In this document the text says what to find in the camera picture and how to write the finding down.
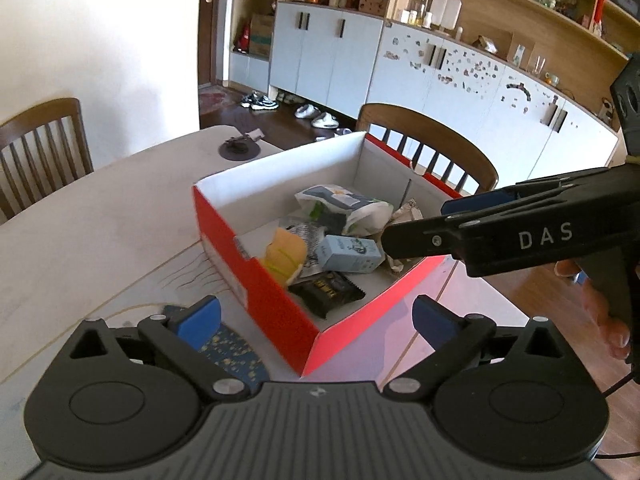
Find red cardboard box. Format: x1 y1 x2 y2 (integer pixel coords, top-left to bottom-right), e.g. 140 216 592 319
192 131 466 378

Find black cable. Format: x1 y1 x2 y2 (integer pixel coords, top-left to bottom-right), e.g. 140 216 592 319
595 360 640 461

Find light blue carton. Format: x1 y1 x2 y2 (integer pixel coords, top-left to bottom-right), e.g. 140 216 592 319
316 235 385 274

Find person's right hand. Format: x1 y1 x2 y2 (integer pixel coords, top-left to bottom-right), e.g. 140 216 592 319
554 259 632 361

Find white tissue pack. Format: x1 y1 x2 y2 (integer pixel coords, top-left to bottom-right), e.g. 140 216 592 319
294 184 394 237

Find brown cardboard box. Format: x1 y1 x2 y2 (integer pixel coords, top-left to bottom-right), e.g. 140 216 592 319
248 14 275 57

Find black snack packet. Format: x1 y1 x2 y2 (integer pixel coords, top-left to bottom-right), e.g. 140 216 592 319
288 271 367 319

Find white wall cabinet unit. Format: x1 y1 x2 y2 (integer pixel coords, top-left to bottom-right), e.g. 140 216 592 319
227 0 631 171

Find brown wrapper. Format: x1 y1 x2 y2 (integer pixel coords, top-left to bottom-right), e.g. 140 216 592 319
382 197 426 273

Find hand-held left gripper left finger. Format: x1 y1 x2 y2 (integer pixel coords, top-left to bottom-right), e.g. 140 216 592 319
67 295 251 403

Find clear printed wrapper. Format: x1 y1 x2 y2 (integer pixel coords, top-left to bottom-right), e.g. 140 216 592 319
277 217 328 278

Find blue speckled placemat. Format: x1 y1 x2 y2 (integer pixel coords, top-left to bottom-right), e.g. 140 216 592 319
162 304 271 393

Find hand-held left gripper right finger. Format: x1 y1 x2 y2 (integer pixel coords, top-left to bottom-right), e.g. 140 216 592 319
382 294 576 403

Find dark wooden door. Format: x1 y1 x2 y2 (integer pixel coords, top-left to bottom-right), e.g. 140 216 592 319
199 0 233 86

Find yellow bread toy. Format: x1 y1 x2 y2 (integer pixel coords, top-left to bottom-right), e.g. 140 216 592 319
260 227 307 287

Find black phone stand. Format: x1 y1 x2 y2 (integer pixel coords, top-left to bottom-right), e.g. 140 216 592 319
219 129 266 162

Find white canister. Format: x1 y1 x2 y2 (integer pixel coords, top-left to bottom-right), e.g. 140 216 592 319
430 0 462 31

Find red patterned rug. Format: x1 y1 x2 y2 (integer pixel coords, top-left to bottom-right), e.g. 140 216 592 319
200 87 236 113

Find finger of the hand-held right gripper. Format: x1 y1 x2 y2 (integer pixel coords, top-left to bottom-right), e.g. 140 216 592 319
440 175 576 217
381 212 463 262

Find white marble desktop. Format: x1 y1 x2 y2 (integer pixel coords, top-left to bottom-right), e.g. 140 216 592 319
0 125 531 461

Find wooden slat-back chair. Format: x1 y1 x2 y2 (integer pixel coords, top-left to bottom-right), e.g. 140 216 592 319
0 97 95 226
356 104 500 195

